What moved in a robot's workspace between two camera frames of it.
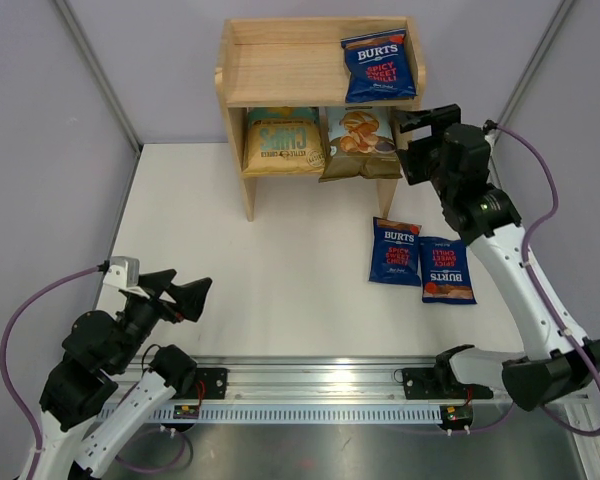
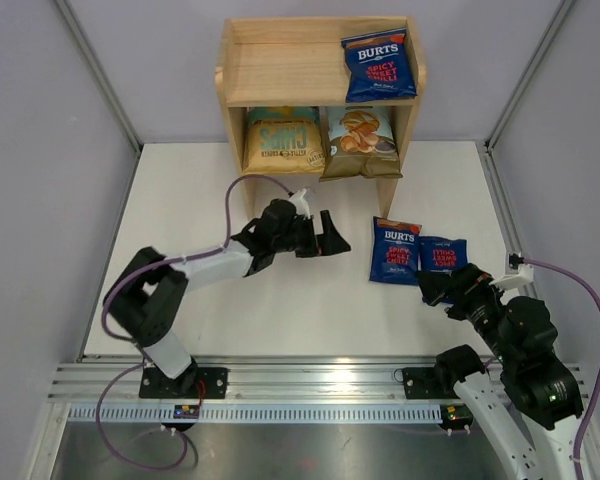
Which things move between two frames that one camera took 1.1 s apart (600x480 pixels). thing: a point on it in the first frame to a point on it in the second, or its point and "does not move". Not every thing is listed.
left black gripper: [189, 297] to [326, 244]
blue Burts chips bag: [379, 66] does not move
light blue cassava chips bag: [362, 144] does not move
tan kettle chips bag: [283, 140] does not move
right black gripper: [407, 121] to [474, 282]
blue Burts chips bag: [395, 252] does not move
